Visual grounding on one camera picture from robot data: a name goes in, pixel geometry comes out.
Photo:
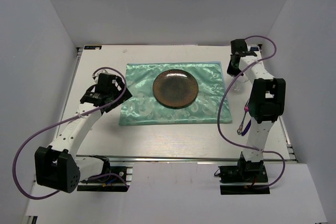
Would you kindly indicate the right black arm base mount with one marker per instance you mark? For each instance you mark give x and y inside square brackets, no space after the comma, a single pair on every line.
[245,178]

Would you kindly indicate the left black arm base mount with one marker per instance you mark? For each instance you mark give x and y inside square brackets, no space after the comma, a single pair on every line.
[111,183]

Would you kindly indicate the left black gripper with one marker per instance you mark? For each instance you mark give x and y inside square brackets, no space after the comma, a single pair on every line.
[126,96]

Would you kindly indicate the blue label sticker left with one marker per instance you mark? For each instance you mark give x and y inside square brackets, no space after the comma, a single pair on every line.
[92,47]

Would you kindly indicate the brown speckled ceramic plate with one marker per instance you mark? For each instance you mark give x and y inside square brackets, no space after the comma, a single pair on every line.
[175,88]

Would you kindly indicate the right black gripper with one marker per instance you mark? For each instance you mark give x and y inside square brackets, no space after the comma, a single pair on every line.
[232,72]

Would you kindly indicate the clear drinking glass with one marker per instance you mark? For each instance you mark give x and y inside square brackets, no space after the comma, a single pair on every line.
[239,85]

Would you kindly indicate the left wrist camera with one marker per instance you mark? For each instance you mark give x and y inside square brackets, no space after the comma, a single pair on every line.
[101,72]

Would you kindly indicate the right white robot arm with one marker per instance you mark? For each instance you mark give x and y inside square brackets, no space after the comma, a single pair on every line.
[266,102]

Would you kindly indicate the purple handled knife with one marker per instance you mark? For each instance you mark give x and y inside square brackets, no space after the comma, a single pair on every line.
[246,129]

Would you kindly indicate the green satin placemat cloth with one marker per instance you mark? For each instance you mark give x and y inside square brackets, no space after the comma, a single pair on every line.
[143,109]

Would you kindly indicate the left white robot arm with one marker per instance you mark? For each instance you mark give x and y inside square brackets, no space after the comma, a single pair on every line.
[57,165]

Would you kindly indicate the fork with pink neck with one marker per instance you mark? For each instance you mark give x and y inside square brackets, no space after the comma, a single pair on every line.
[242,126]

